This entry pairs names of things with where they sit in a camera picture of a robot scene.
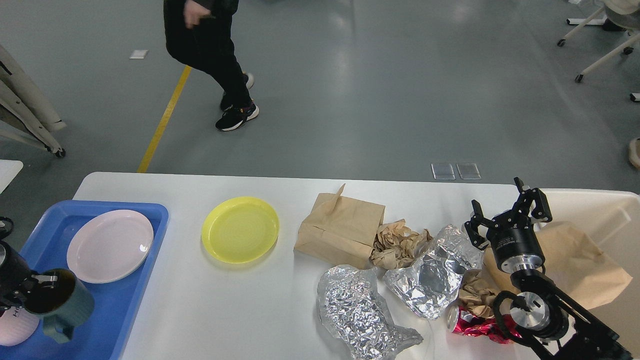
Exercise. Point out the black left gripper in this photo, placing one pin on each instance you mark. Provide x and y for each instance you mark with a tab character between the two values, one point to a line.
17	280

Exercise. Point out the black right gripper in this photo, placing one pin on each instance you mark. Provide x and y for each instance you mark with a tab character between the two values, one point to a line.
512	238

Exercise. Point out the dark green mug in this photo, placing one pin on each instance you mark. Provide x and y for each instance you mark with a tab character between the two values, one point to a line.
64	308

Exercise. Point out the yellow plastic plate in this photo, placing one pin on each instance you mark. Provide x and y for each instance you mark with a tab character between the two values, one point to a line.
240	230

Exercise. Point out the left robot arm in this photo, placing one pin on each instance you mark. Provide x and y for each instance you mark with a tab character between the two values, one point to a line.
7	227

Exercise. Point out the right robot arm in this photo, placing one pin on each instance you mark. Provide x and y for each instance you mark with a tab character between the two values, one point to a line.
539	316

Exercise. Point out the pink mug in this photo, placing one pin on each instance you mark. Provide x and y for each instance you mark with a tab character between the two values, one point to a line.
16	326

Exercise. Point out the pink plate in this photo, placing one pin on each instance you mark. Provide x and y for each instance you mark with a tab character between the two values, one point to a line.
110	246

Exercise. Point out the small crumpled brown paper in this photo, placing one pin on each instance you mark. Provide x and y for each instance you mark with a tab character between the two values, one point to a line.
477	295

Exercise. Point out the blue plastic tray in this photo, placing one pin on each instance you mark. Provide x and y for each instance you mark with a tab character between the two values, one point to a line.
106	332

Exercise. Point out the brown paper bag right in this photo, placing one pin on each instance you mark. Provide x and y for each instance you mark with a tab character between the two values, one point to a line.
578	267

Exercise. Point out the brown paper bag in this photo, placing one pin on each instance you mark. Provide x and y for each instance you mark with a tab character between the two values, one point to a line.
340	230
578	267

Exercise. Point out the crumpled aluminium foil upper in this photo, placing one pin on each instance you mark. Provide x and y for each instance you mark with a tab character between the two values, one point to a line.
431	283

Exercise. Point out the crumpled aluminium foil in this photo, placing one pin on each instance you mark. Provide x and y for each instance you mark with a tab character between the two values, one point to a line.
353	311
431	283

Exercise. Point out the white plastic bin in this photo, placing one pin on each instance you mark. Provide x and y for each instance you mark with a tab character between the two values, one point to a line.
612	220

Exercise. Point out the crushed red can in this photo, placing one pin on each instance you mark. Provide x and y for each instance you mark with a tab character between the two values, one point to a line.
465	323

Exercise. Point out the small white side table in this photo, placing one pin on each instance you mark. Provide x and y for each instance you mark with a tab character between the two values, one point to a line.
9	169

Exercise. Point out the crumpled brown paper ball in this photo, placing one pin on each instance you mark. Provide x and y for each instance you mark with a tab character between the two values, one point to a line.
397	246

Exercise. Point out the brown paper bag left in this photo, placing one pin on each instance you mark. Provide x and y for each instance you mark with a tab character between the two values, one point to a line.
340	230

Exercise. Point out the crumpled aluminium foil lower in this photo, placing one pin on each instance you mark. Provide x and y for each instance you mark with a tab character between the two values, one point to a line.
353	311

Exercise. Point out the white chair base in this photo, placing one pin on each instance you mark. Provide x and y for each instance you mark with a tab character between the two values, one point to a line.
610	33

